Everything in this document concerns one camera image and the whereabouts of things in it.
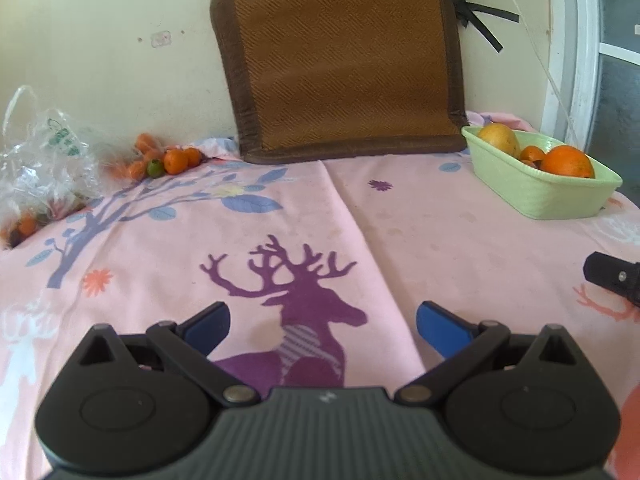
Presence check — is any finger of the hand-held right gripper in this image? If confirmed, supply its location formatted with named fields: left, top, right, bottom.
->
left=584, top=252, right=640, bottom=307

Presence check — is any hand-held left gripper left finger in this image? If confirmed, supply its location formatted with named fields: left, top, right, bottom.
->
left=75, top=301, right=261, bottom=406

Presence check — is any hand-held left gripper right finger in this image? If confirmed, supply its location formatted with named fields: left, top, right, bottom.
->
left=394, top=301, right=581, bottom=406

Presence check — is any light green plastic basket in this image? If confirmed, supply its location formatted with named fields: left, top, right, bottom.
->
left=461, top=125, right=624, bottom=220

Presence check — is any small orange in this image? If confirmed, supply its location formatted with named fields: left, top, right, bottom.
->
left=519, top=145, right=547, bottom=170

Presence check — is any clear plastic bag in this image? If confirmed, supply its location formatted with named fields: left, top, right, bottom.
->
left=0, top=85, right=103, bottom=251

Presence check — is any person's right forearm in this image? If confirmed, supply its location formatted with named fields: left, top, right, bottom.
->
left=617, top=385, right=640, bottom=480

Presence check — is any pink printed bed sheet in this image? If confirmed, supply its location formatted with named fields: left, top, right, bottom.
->
left=0, top=110, right=640, bottom=480

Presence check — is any large orange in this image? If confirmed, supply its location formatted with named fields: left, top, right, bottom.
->
left=541, top=144, right=596, bottom=179

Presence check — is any pile of orange kumquats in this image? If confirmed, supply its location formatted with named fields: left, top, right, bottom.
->
left=107, top=132, right=203, bottom=181

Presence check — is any yellow pear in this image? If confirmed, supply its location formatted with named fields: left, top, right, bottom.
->
left=477, top=123, right=522, bottom=157

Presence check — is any brown woven mat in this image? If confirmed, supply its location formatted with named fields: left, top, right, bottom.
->
left=210, top=0, right=470, bottom=165

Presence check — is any white door frame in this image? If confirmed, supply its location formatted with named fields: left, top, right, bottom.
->
left=542, top=0, right=640, bottom=151

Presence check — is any white power cable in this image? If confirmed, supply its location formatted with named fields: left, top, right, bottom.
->
left=492, top=0, right=581, bottom=146

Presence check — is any black strap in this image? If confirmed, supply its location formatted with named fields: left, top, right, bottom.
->
left=449, top=0, right=521, bottom=53

